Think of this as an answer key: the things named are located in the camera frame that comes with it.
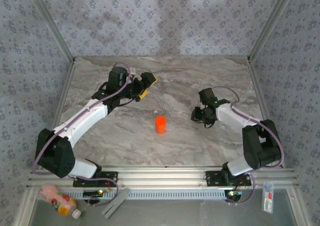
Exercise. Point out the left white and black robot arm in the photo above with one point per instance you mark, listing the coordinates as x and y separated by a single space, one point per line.
82 121

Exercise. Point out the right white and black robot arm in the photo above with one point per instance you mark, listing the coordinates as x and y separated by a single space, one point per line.
237 117

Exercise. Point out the small green-lit circuit board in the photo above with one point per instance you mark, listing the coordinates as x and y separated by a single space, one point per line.
233 194
91 193

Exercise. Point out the grey metal shelf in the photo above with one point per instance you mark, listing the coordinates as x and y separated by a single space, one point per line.
175 213

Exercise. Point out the clear plastic packet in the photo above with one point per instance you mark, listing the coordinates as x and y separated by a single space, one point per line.
267 198

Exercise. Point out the pink printed drink bottle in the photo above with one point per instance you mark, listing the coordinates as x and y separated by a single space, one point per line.
53 198

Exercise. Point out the aluminium table edge rail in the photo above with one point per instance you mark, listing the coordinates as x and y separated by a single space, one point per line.
258 86
61 98

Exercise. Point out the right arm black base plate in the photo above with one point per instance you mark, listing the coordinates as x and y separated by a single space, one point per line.
212 178

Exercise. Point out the long aluminium mounting rail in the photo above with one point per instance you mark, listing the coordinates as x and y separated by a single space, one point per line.
162 177

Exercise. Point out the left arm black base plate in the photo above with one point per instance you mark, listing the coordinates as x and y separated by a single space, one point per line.
111 176

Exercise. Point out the aluminium frame post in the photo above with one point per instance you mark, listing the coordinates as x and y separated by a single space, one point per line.
51 23
270 23

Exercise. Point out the grey metal bracket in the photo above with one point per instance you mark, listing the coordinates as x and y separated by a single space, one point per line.
117 201

